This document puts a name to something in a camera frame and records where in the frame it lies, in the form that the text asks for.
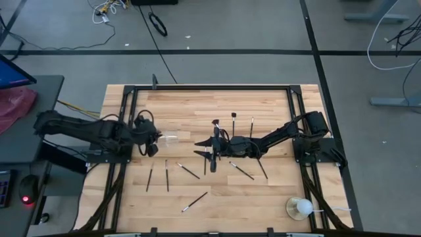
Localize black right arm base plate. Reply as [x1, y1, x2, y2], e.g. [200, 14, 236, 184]
[292, 137, 339, 164]

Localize clear acrylic brush holder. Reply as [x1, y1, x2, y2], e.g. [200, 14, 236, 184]
[160, 130, 180, 147]

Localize white globe lamp gold base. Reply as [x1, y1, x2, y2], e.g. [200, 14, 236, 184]
[285, 196, 314, 221]

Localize black computer mouse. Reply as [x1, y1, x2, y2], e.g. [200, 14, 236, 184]
[18, 174, 39, 205]

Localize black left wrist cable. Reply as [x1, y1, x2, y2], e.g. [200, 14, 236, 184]
[136, 109, 156, 157]

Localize black side desk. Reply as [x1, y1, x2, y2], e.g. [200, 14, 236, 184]
[0, 74, 65, 237]

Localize black box on floor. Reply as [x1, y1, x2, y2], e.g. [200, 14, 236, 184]
[130, 0, 179, 7]

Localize white lamp cable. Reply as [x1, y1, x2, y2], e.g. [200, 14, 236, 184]
[312, 207, 352, 213]

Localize black curved floor cable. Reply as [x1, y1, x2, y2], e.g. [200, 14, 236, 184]
[403, 57, 421, 106]

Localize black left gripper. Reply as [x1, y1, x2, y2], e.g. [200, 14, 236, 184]
[132, 115, 162, 145]

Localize yellow cables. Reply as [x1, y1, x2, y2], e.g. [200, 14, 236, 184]
[57, 100, 101, 119]

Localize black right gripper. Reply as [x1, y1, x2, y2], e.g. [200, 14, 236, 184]
[193, 127, 256, 162]

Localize black tangled cable bundle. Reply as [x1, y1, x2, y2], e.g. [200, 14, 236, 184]
[387, 22, 421, 57]

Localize white and yellow cable bundle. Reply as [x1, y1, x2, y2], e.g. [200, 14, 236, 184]
[87, 0, 131, 24]

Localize black aluminium table frame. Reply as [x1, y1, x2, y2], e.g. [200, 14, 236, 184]
[75, 84, 355, 237]

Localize coiled black floor cable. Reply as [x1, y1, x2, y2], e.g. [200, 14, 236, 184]
[148, 12, 168, 37]

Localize long black floor cable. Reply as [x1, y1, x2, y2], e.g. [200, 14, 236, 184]
[137, 5, 178, 85]

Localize black keyboard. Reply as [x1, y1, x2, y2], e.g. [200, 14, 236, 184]
[0, 170, 12, 209]

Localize grey desk leg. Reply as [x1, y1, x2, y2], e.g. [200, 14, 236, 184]
[370, 75, 421, 108]
[344, 0, 410, 24]

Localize computer monitor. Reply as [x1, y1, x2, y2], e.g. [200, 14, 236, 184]
[0, 54, 37, 90]

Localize white floor cable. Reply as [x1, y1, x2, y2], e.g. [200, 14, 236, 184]
[367, 0, 421, 71]

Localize pink cloth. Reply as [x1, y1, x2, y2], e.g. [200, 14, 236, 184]
[0, 87, 38, 134]

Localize thin black floor cable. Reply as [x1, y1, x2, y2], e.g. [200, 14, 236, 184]
[0, 22, 116, 52]

